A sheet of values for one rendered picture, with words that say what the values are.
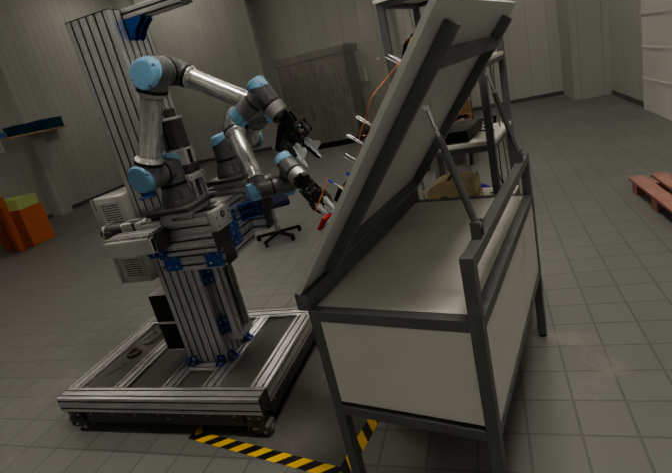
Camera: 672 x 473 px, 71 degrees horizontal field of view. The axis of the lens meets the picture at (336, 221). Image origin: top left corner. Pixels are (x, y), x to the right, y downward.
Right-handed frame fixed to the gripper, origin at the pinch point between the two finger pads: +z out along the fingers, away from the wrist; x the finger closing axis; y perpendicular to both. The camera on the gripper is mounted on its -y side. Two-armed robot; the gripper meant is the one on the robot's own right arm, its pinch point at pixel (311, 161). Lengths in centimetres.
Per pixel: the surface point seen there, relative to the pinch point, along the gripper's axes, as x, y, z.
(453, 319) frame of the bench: -26, 29, 64
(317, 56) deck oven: 733, -457, -210
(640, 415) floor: 31, 27, 161
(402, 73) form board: -19, 59, 0
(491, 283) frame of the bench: -3, 32, 69
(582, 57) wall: 895, -96, 127
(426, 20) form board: -17, 71, -6
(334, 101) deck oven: 728, -490, -116
